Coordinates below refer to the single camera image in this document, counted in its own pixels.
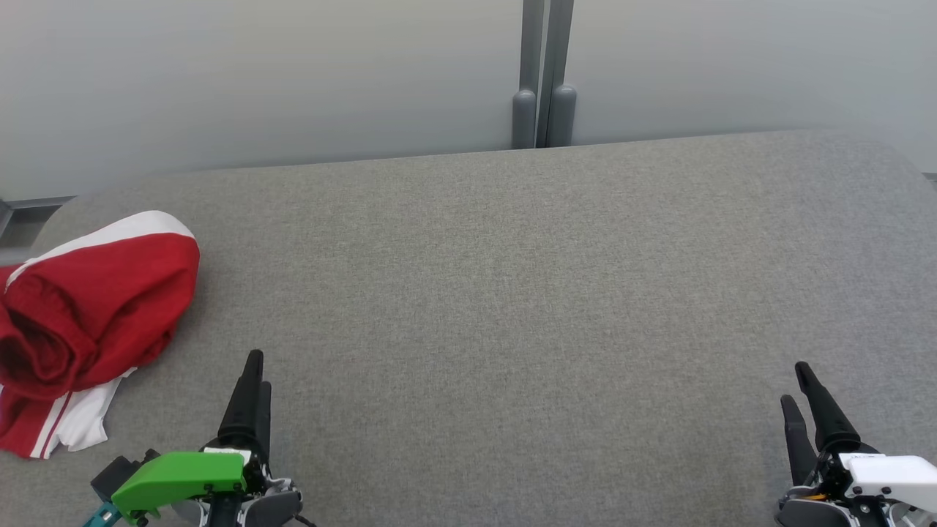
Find grey metal frame legs right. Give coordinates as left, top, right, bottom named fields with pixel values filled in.
left=512, top=0, right=547, bottom=150

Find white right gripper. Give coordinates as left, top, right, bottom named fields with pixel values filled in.
left=774, top=361, right=937, bottom=527

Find red shorts with 23 print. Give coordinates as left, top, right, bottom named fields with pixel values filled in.
left=0, top=211, right=201, bottom=401

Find grey partition post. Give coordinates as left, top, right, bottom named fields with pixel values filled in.
left=540, top=0, right=578, bottom=149

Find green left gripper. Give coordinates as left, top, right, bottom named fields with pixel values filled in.
left=110, top=349, right=304, bottom=527

